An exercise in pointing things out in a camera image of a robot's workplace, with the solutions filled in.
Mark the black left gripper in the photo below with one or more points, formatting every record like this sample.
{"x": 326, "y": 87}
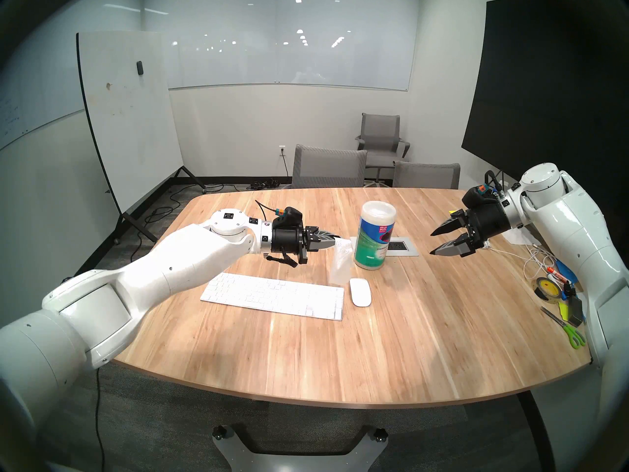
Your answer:
{"x": 287, "y": 242}

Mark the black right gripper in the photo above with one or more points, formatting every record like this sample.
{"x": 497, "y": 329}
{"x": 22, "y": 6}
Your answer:
{"x": 489, "y": 220}

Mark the white disinfecting wipe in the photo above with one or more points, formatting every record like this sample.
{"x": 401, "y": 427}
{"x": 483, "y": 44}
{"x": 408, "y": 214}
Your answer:
{"x": 341, "y": 264}

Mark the green blue wipes canister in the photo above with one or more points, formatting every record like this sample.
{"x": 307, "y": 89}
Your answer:
{"x": 371, "y": 250}

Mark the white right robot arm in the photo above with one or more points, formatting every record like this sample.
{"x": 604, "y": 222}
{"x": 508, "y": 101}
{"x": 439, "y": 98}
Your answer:
{"x": 575, "y": 220}

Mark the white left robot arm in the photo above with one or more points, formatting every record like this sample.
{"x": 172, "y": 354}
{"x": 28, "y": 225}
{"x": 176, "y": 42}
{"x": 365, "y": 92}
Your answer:
{"x": 172, "y": 269}

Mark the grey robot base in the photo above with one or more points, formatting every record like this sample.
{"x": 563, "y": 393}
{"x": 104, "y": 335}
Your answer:
{"x": 295, "y": 463}

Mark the white computer mouse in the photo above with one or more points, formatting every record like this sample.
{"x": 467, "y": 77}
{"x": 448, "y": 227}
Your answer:
{"x": 360, "y": 293}

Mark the crumpled white tissue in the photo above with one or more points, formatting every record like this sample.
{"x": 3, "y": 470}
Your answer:
{"x": 521, "y": 236}

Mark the grey mesh chair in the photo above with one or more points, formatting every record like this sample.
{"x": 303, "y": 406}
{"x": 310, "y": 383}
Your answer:
{"x": 327, "y": 166}
{"x": 425, "y": 176}

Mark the white slim keyboard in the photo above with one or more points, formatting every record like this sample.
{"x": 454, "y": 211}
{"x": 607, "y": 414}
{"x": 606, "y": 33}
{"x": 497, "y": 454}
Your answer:
{"x": 270, "y": 295}

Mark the yellow tape roll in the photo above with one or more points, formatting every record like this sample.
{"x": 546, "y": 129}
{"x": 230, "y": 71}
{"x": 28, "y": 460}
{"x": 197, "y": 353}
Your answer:
{"x": 548, "y": 289}

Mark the white orange glue bottle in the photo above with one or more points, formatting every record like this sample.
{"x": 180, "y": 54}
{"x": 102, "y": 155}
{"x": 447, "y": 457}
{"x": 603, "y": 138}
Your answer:
{"x": 560, "y": 275}

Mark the blue plastic item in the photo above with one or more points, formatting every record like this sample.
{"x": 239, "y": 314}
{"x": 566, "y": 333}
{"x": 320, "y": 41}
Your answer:
{"x": 567, "y": 268}

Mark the grey office chair with armrests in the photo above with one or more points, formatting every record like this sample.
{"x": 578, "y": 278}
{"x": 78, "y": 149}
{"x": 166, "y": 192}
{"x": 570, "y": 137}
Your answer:
{"x": 381, "y": 132}

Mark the black block eraser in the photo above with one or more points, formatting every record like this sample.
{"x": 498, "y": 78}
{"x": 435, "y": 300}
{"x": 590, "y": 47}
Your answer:
{"x": 576, "y": 311}

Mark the black base knob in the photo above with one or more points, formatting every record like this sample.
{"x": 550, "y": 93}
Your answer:
{"x": 219, "y": 431}
{"x": 380, "y": 433}

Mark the white mobile whiteboard on stand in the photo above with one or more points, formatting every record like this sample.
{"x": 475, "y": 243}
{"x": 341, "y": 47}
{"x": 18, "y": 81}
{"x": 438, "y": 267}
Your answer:
{"x": 128, "y": 112}

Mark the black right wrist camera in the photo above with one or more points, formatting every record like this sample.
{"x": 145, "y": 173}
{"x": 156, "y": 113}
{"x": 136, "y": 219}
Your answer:
{"x": 476, "y": 195}

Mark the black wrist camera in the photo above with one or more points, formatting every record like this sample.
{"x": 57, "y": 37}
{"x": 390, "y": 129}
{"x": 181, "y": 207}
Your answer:
{"x": 476, "y": 195}
{"x": 289, "y": 216}

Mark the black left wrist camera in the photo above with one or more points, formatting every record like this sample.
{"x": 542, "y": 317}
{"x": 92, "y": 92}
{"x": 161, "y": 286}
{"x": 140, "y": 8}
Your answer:
{"x": 289, "y": 216}

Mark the large black wall screen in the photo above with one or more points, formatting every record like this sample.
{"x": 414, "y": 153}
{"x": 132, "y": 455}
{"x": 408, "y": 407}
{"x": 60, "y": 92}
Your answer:
{"x": 540, "y": 107}

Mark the wide glass wall whiteboard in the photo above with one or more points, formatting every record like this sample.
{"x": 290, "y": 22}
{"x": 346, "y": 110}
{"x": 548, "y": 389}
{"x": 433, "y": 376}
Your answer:
{"x": 295, "y": 58}

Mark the glass wall whiteboard with writing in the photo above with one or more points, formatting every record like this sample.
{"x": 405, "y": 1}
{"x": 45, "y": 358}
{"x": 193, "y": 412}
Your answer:
{"x": 39, "y": 82}

